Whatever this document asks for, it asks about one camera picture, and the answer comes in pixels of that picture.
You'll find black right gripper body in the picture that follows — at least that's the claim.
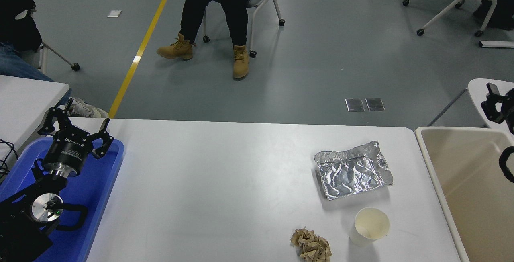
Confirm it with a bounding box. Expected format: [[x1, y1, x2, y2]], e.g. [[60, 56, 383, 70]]
[[507, 88, 514, 135]]

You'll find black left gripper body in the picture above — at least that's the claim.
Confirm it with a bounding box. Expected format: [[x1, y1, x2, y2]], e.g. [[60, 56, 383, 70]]
[[42, 129, 96, 172]]

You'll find silver foil tray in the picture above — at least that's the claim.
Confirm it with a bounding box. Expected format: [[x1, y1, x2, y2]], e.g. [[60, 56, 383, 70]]
[[314, 141, 394, 201]]

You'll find white paper cup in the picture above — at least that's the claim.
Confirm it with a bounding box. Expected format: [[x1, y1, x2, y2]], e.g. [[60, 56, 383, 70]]
[[348, 207, 390, 248]]

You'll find tan paper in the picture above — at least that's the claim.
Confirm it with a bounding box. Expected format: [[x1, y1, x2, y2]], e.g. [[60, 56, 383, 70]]
[[290, 227, 332, 262]]

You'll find white round table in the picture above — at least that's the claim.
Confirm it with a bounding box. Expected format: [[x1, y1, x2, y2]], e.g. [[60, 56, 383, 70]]
[[428, 78, 514, 129]]

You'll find white rectangular side table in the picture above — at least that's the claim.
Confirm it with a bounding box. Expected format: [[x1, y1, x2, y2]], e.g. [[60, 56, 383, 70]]
[[0, 75, 71, 162]]

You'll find white flat bar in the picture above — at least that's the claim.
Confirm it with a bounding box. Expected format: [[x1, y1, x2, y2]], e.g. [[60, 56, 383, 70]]
[[479, 40, 514, 49]]

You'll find blue plastic tray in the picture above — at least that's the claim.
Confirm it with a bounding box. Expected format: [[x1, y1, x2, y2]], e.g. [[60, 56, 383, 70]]
[[0, 137, 125, 262]]

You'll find person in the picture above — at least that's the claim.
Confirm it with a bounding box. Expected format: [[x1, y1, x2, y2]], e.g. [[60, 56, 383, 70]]
[[156, 0, 270, 80], [473, 0, 514, 31], [0, 0, 110, 119]]

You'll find large pale plastic bin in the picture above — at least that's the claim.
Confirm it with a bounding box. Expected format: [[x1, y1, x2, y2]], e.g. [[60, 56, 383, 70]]
[[414, 126, 514, 262]]

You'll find silver floor outlet plate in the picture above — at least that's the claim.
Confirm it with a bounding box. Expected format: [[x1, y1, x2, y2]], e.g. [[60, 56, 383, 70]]
[[365, 98, 386, 112], [345, 98, 365, 112]]

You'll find black cable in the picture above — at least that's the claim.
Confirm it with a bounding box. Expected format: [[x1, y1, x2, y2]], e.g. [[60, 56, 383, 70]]
[[0, 139, 18, 182]]

